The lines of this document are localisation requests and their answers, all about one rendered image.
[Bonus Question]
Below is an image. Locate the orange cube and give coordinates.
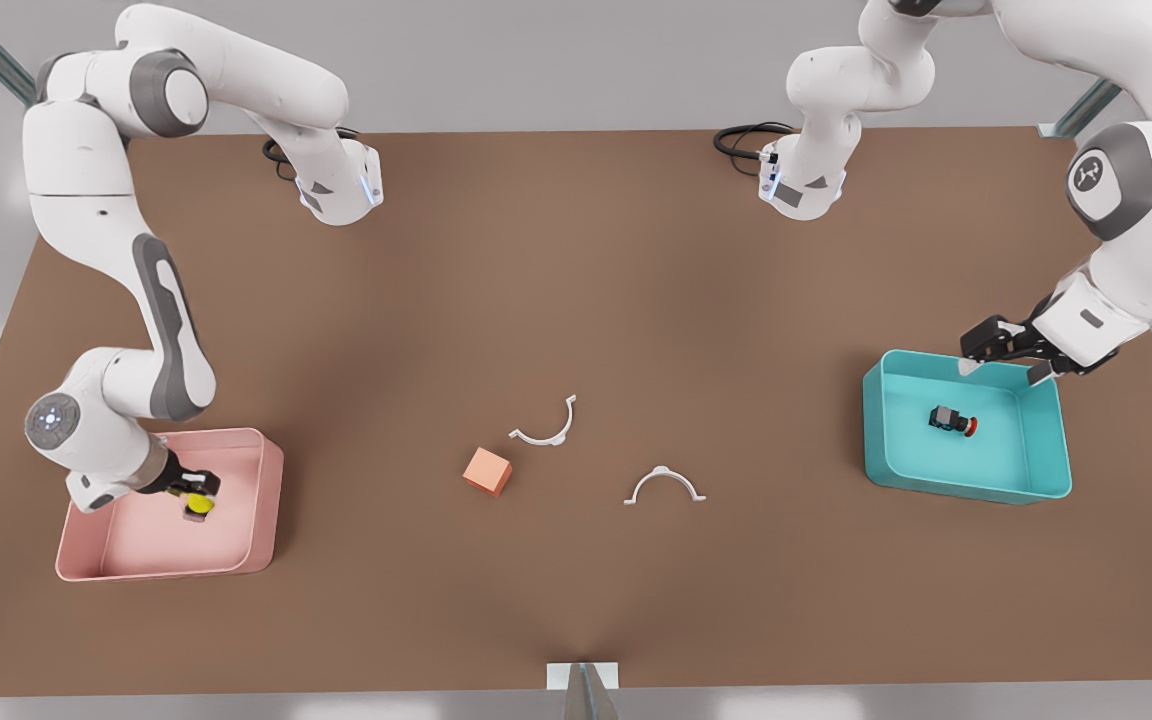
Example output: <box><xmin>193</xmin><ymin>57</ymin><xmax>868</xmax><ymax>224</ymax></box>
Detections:
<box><xmin>462</xmin><ymin>446</ymin><xmax>514</xmax><ymax>498</ymax></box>

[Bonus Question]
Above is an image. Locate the white curved clip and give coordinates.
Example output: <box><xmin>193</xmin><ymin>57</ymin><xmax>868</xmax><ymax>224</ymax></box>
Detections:
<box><xmin>508</xmin><ymin>394</ymin><xmax>578</xmax><ymax>447</ymax></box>
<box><xmin>623</xmin><ymin>465</ymin><xmax>708</xmax><ymax>507</ymax></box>

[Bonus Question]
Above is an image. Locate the blue storage box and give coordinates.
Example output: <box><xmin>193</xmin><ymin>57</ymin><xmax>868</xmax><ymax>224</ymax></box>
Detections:
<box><xmin>862</xmin><ymin>349</ymin><xmax>1074</xmax><ymax>505</ymax></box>

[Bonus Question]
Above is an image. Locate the red push button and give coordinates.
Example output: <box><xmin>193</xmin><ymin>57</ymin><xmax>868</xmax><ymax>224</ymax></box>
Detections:
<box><xmin>928</xmin><ymin>404</ymin><xmax>980</xmax><ymax>439</ymax></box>

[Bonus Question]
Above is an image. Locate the pink storage box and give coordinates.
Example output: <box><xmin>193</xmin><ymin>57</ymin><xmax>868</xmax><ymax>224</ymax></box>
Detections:
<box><xmin>55</xmin><ymin>428</ymin><xmax>285</xmax><ymax>583</ymax></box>

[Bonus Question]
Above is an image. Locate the black cable loop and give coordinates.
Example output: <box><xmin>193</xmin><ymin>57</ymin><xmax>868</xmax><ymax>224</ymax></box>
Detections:
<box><xmin>262</xmin><ymin>126</ymin><xmax>363</xmax><ymax>182</ymax></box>
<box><xmin>713</xmin><ymin>122</ymin><xmax>800</xmax><ymax>180</ymax></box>

